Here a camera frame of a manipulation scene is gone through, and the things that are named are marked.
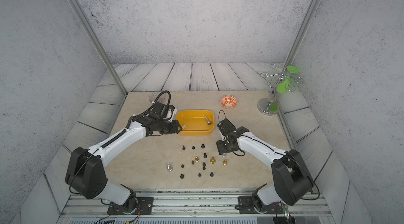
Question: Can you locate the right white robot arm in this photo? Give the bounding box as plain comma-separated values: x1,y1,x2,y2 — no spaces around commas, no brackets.
216,123,317,212

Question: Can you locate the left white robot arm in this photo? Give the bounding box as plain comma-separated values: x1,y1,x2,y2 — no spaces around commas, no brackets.
65,115,183,212

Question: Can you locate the yellow plastic storage box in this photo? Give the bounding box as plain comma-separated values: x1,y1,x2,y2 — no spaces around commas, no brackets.
176,110,215,136

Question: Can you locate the orange patterned ceramic bowl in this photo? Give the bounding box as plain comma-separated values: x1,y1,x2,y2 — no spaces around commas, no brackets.
221,95,238,109

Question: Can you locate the small clear glass bowl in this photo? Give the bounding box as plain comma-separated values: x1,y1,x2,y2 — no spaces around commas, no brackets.
149,92,166,103

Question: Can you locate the green cup on stand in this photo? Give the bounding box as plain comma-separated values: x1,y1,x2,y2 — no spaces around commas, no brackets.
276,65,299,93

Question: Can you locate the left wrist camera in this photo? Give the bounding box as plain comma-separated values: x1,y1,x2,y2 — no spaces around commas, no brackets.
149,102,176,121

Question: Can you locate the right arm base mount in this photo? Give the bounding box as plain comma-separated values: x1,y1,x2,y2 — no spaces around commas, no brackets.
235,184,284,214

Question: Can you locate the aluminium rail frame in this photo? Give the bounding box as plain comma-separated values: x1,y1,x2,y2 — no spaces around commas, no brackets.
56,185,335,224

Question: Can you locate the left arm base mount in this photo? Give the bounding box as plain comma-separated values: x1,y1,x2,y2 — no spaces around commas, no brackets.
107,193,154,216

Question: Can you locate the right aluminium corner post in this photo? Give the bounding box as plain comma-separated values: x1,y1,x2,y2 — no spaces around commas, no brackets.
283,0,320,72

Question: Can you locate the aluminium corner post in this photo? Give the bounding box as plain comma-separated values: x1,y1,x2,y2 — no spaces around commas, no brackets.
67,0,128,98
283,0,320,72

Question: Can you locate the left aluminium corner post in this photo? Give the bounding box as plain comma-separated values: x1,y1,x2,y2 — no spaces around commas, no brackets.
67,0,128,98

